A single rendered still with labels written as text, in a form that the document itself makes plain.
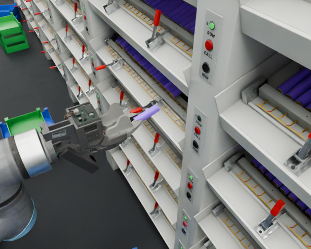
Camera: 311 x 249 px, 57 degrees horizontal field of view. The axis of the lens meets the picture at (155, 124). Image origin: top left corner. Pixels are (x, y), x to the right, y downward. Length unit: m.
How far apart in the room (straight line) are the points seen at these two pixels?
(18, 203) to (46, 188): 1.00
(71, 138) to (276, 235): 0.45
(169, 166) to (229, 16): 0.59
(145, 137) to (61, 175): 0.77
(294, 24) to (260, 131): 0.19
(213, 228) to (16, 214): 0.49
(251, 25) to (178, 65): 0.25
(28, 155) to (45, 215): 1.00
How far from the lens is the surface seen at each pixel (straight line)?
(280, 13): 0.42
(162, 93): 0.84
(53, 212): 1.56
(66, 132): 0.59
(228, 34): 0.47
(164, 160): 0.96
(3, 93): 2.44
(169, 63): 0.67
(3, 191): 0.62
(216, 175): 0.69
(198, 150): 0.65
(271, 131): 0.52
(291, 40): 0.40
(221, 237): 0.83
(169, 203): 1.09
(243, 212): 0.65
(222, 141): 0.62
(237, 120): 0.53
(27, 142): 0.59
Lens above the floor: 1.27
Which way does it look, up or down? 42 degrees down
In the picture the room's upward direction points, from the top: straight up
